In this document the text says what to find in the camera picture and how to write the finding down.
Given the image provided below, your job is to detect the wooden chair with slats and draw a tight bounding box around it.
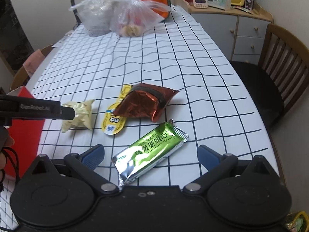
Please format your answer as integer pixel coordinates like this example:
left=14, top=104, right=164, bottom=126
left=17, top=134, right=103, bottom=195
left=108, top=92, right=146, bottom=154
left=231, top=24, right=308, bottom=128

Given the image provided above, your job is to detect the orange green container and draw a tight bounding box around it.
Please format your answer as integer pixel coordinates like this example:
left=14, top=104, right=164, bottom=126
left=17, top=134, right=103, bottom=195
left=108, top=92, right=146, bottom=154
left=131, top=0, right=172, bottom=23

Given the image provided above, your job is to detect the wooden chair with towel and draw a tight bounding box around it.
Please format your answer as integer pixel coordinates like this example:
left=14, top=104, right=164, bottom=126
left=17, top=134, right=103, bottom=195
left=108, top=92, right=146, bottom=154
left=9, top=44, right=53, bottom=92

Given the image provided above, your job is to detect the yellow minion snack packet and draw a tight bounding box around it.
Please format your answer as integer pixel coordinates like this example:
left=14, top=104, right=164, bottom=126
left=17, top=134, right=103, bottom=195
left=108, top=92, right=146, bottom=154
left=101, top=84, right=132, bottom=136

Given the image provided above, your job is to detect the pink digital timer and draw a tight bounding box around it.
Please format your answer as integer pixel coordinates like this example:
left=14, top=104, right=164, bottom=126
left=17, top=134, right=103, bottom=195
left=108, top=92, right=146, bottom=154
left=193, top=0, right=208, bottom=9

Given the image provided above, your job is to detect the cream pastry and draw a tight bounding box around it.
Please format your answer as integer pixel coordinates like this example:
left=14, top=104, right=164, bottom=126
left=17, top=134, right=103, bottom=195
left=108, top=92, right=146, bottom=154
left=61, top=99, right=95, bottom=133

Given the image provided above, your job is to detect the copper foil snack bag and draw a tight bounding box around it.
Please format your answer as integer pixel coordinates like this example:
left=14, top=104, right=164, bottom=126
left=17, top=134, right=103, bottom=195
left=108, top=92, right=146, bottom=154
left=113, top=83, right=179, bottom=123

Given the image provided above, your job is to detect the pink towel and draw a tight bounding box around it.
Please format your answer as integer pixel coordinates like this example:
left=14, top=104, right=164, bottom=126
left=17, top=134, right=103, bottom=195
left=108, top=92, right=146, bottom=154
left=23, top=49, right=45, bottom=78

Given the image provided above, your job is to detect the pink snacks plastic bag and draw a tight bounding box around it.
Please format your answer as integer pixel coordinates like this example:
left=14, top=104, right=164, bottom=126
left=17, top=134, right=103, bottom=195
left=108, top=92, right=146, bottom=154
left=110, top=0, right=171, bottom=37

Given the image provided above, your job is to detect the clear plastic bag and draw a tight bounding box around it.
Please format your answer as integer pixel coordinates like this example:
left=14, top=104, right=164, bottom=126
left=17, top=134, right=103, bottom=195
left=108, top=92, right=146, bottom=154
left=69, top=0, right=124, bottom=37

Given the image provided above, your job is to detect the person's left hand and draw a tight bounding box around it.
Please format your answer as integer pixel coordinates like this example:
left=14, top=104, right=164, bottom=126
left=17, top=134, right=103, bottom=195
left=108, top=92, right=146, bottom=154
left=0, top=126, right=14, bottom=169

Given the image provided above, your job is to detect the red cardboard box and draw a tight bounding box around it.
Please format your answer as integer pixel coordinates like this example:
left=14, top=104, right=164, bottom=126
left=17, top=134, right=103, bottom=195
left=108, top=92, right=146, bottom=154
left=5, top=86, right=45, bottom=179

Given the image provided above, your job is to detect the grey drawer cabinet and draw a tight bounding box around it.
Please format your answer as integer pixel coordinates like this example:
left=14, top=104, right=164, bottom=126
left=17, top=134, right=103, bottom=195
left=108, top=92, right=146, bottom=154
left=174, top=0, right=274, bottom=64

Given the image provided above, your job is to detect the green silver snack bar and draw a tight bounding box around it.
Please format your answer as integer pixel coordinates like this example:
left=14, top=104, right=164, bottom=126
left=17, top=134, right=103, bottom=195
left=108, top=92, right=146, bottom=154
left=112, top=120, right=189, bottom=187

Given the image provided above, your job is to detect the white black grid tablecloth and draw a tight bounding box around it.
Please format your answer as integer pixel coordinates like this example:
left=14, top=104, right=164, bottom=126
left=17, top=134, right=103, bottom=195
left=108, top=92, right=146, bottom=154
left=0, top=4, right=281, bottom=230

